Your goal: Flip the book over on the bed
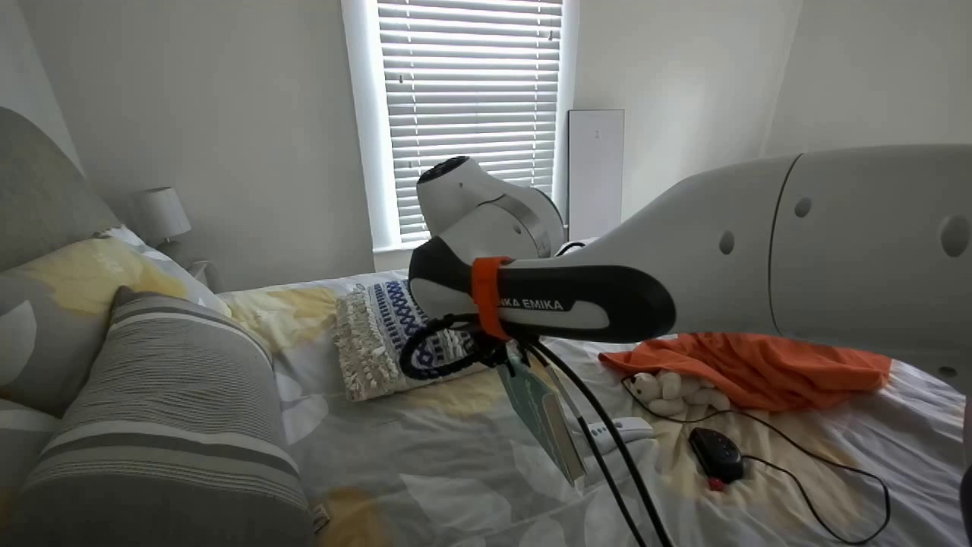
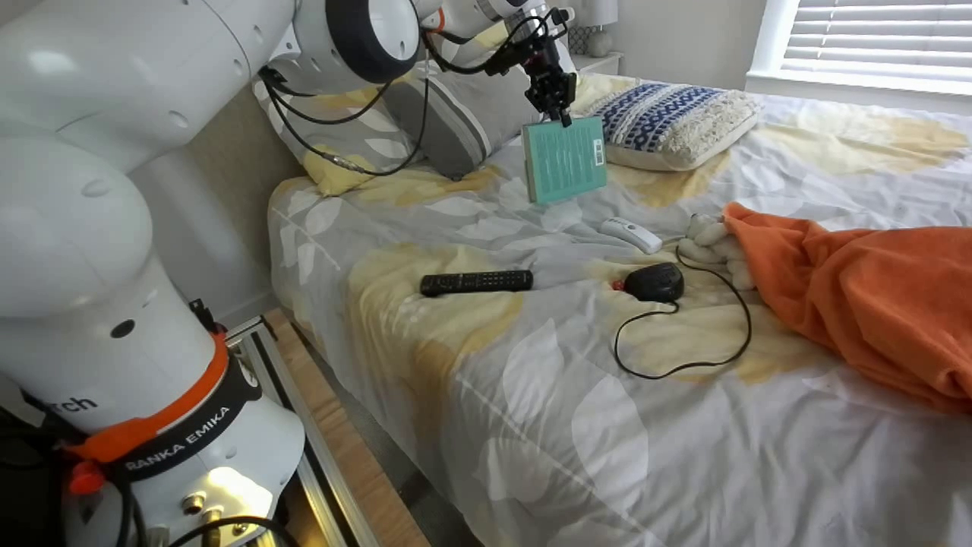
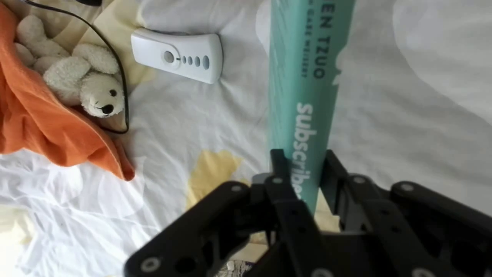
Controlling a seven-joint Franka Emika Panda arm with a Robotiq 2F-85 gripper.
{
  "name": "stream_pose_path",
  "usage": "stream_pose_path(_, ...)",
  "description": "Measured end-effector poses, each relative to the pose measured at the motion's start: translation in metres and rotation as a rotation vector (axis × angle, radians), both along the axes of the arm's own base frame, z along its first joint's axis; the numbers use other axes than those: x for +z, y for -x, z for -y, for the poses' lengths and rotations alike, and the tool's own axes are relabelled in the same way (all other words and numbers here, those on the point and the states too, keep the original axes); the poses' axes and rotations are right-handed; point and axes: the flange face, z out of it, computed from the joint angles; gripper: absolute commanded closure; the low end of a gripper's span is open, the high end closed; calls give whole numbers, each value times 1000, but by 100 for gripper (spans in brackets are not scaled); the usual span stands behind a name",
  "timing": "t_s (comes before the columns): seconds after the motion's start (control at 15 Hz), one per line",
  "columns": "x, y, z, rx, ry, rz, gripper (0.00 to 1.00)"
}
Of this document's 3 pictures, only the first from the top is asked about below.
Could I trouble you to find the white bedside lamp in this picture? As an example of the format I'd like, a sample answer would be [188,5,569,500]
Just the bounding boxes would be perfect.
[136,186,191,243]

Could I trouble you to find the white wall panel heater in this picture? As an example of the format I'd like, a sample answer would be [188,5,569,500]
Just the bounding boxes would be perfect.
[569,110,627,240]

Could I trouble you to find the black computer mouse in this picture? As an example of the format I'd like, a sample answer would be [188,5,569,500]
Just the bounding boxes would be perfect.
[690,428,745,484]

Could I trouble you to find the grey yellow floral pillow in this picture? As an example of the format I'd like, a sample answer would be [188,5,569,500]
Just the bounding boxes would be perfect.
[0,229,227,412]

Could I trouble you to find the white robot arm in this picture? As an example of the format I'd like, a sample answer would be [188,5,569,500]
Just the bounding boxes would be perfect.
[408,146,972,390]

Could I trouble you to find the white window blinds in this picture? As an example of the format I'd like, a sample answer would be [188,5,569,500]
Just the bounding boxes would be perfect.
[378,0,566,247]

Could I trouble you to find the grey striped pillow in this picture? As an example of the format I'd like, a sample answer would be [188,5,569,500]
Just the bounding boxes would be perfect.
[2,289,317,547]

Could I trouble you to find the grey upholstered headboard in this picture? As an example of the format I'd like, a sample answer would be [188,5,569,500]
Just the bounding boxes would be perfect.
[0,110,120,266]

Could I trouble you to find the white plush toy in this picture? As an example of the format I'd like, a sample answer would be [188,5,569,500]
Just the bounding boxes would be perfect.
[627,370,730,420]

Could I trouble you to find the teal hardcover book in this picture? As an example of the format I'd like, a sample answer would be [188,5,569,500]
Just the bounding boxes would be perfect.
[498,364,582,484]

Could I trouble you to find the orange blanket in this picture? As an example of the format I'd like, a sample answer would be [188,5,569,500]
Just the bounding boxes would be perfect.
[598,333,889,412]

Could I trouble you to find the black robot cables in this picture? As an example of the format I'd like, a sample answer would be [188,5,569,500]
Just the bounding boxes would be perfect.
[398,309,674,547]

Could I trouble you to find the grey yellow floral bedspread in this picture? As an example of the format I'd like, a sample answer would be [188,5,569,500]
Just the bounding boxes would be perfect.
[0,269,972,547]

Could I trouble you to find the blue white patterned pillow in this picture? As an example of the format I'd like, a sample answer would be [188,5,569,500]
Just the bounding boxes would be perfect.
[331,275,493,408]

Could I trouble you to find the black mouse cable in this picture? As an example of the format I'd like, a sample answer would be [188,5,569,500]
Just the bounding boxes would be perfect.
[617,373,896,547]

